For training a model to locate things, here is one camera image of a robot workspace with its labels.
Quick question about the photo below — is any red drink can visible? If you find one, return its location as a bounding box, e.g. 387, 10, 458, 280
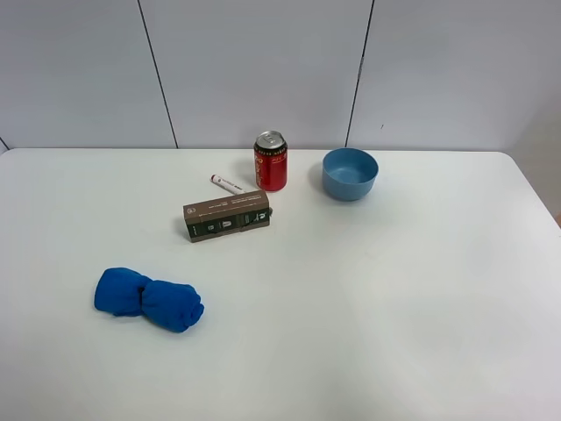
253, 131, 288, 192

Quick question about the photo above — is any white marker red cap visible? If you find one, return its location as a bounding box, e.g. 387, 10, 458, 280
210, 175, 246, 195

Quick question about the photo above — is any brown and green box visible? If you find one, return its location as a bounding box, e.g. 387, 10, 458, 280
183, 190, 272, 243

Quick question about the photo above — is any blue plastic bowl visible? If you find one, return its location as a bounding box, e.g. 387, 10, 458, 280
322, 147, 380, 202

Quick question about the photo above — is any rolled blue cloth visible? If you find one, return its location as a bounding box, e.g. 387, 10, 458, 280
94, 268, 204, 333

